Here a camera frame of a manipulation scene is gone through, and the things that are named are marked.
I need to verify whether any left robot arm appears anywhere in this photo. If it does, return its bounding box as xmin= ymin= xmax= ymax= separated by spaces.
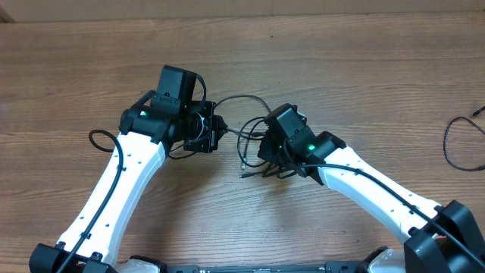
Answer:
xmin=29 ymin=65 xmax=225 ymax=273

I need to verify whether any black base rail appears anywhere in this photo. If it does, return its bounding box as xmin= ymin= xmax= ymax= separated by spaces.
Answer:
xmin=124 ymin=259 xmax=380 ymax=273

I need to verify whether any thick black usb cable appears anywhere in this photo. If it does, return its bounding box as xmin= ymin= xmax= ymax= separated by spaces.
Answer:
xmin=214 ymin=94 xmax=274 ymax=179

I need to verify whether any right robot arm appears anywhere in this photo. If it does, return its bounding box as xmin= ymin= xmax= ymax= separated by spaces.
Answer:
xmin=258 ymin=104 xmax=484 ymax=273

